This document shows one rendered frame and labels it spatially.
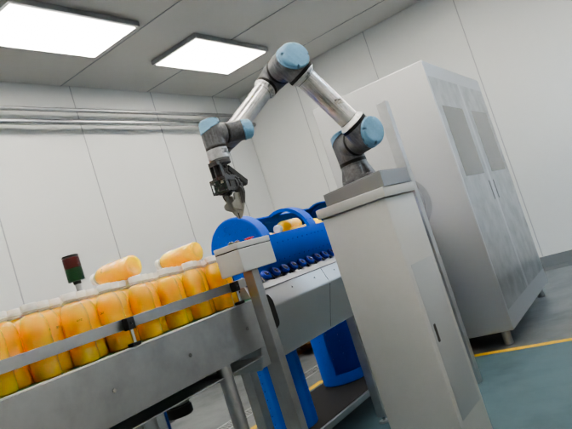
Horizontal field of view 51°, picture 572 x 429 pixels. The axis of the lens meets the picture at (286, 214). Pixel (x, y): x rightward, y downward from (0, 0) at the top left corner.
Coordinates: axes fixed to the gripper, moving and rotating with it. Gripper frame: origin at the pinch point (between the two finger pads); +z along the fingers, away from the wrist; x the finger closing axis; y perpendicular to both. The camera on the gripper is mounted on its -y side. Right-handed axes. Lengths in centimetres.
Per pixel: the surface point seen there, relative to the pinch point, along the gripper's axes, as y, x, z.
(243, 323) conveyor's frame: 9.0, -5.9, 36.2
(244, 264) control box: 13.5, 5.1, 17.1
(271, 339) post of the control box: 6.6, 1.7, 43.7
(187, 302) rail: 30.2, -8.0, 23.2
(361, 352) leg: -119, -35, 80
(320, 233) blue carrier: -79, -15, 13
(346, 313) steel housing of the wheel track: -90, -21, 54
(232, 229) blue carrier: -30.9, -28.0, 1.1
